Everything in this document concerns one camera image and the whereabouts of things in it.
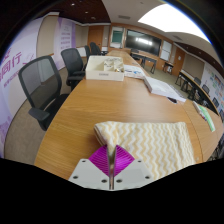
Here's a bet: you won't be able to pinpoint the recessed ceiling spotlights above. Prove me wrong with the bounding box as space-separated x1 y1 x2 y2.
69 3 98 20

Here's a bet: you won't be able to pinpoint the large bright ceiling light panel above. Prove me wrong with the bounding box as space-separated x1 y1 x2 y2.
137 3 212 44

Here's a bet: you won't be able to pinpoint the white open cardboard box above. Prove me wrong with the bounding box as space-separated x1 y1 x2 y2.
85 55 125 82

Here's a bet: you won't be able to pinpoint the group of black office chairs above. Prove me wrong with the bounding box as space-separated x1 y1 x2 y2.
83 41 108 58

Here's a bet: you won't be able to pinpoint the cream zigzag-patterned towel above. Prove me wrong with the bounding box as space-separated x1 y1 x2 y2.
93 120 197 181

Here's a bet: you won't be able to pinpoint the black mesh office chair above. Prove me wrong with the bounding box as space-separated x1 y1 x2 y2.
17 55 69 132
60 47 87 91

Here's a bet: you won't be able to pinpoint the large black wall screen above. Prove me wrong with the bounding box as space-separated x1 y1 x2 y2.
124 29 163 57

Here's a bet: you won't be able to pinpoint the white printed paper sheets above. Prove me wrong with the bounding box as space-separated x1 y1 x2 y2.
123 64 147 80

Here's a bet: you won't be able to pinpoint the green booklet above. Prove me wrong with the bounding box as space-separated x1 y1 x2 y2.
198 103 217 133

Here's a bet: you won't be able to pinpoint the row of black office chairs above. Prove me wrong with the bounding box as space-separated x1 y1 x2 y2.
186 75 224 158

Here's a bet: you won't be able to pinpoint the small dark-legged desk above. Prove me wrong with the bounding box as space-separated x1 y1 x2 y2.
163 60 175 74

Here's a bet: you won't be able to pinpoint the white booklet with colourful edge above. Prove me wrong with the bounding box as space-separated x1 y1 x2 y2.
192 100 208 121

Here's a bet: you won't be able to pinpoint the colourful wall posters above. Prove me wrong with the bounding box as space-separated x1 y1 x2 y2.
203 63 224 111

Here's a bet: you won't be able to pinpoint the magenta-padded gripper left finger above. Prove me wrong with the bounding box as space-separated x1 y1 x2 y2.
68 144 113 191

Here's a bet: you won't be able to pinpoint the dark-legged wooden desk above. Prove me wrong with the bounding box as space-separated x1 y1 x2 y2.
130 49 158 74

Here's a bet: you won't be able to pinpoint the green and white wall board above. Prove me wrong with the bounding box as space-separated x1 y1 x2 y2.
110 26 125 49

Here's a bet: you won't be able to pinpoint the thick white book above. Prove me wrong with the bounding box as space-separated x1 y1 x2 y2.
143 76 187 103

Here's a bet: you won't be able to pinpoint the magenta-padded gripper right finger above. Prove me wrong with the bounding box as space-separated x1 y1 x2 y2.
112 144 155 191

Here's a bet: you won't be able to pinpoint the brown wooden door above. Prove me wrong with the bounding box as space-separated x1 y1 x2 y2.
173 47 186 78
87 25 104 51

